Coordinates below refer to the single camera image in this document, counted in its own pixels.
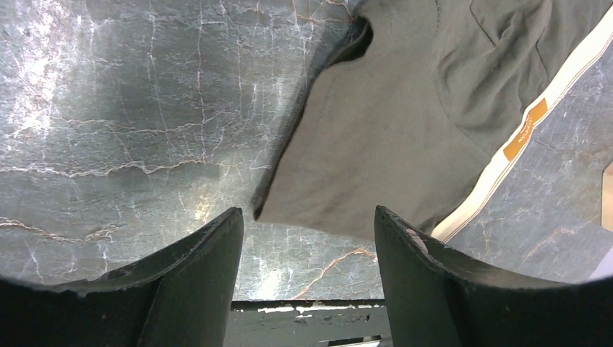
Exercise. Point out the olive boxer briefs beige waistband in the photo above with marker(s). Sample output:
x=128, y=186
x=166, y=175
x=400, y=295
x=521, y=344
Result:
x=428, y=110

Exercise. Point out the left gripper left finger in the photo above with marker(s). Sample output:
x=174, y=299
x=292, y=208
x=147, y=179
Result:
x=178, y=296

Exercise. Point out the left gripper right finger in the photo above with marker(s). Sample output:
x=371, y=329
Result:
x=436, y=295

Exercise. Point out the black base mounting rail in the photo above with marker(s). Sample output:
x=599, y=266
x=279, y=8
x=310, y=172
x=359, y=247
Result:
x=362, y=322

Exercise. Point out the wooden compartment organizer box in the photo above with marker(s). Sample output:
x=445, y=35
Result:
x=606, y=198

